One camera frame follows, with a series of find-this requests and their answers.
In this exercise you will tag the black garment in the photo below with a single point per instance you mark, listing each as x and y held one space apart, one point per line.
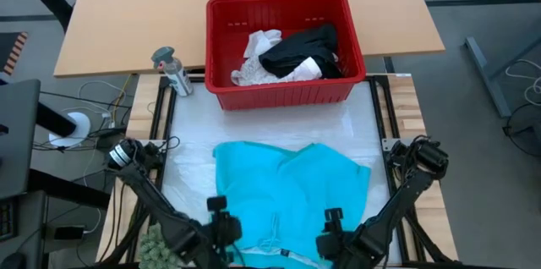
300 51

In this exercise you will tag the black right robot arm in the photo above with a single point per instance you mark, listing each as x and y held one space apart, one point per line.
401 201

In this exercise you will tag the grey desk leg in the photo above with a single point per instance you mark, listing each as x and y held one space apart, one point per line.
486 74

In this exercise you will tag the spray bottle with grey trigger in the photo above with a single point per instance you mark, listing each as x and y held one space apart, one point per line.
174 72

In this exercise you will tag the red plastic laundry basket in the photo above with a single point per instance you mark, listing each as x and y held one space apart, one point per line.
224 49

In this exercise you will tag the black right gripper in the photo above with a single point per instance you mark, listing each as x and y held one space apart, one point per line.
338 245

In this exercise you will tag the white garment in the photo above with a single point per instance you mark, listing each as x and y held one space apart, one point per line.
253 70

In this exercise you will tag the orange black striped mat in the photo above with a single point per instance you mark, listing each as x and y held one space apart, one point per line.
14 53

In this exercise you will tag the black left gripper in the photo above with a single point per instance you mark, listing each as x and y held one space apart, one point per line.
222 233

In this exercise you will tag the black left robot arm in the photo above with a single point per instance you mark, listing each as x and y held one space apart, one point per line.
152 201

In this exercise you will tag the light wooden desk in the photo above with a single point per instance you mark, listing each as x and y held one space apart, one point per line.
135 15

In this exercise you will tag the white round base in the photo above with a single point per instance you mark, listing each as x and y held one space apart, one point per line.
78 127

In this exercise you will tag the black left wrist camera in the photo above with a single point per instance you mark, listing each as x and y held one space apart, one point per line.
216 204

